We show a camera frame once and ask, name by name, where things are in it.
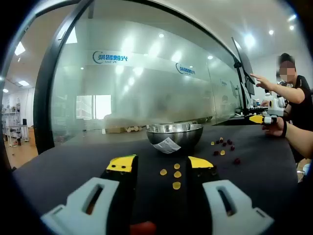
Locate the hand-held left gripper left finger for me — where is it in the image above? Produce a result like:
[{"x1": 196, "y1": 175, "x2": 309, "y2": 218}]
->
[{"x1": 40, "y1": 154, "x2": 139, "y2": 235}]

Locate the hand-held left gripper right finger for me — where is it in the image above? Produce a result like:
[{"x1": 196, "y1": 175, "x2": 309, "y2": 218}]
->
[{"x1": 187, "y1": 156, "x2": 275, "y2": 235}]

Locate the cluster of mixed candies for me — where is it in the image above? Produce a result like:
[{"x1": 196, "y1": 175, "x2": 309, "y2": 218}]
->
[{"x1": 210, "y1": 137, "x2": 242, "y2": 165}]

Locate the metal bowl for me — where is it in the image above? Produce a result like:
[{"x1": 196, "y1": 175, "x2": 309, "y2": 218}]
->
[{"x1": 146, "y1": 123, "x2": 204, "y2": 155}]

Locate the person's right hand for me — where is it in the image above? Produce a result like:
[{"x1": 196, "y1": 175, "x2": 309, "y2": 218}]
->
[{"x1": 262, "y1": 117, "x2": 286, "y2": 137}]

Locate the person's left hand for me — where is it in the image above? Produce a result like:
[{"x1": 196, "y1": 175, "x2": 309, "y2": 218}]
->
[{"x1": 129, "y1": 221, "x2": 157, "y2": 235}]

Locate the small monitor with stand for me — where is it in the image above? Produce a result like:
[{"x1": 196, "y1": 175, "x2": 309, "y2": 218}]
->
[{"x1": 229, "y1": 80, "x2": 241, "y2": 100}]

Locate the large black monitor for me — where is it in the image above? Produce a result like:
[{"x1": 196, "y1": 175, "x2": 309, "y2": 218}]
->
[{"x1": 231, "y1": 36, "x2": 256, "y2": 85}]

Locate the large round ceiling light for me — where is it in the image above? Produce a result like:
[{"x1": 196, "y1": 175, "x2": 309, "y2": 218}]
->
[{"x1": 243, "y1": 34, "x2": 256, "y2": 48}]

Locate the cardboard box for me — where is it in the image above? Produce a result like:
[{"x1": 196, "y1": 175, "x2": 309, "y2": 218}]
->
[{"x1": 105, "y1": 126, "x2": 127, "y2": 134}]

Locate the white table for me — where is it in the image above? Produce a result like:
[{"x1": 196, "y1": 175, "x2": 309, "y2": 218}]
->
[{"x1": 4, "y1": 124, "x2": 29, "y2": 148}]

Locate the white shelf rack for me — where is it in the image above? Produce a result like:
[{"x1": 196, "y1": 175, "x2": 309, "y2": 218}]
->
[{"x1": 1, "y1": 102, "x2": 22, "y2": 147}]

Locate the black door frame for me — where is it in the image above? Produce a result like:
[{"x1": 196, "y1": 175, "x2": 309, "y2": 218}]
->
[{"x1": 33, "y1": 0, "x2": 96, "y2": 155}]

